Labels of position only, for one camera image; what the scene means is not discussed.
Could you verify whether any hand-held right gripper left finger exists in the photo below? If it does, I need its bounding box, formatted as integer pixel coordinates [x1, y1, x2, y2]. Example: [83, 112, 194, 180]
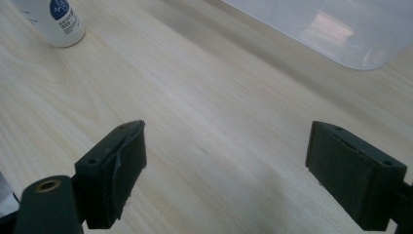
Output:
[74, 120, 148, 230]

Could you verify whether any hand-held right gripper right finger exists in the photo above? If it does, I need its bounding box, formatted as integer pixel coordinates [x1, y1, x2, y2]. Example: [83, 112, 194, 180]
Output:
[305, 120, 408, 232]

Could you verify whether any clear plastic storage box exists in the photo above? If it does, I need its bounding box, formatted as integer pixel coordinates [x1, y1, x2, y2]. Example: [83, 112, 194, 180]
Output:
[221, 0, 413, 71]

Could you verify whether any white bottle with blue label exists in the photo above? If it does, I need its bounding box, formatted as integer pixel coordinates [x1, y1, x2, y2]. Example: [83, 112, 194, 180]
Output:
[11, 0, 87, 49]

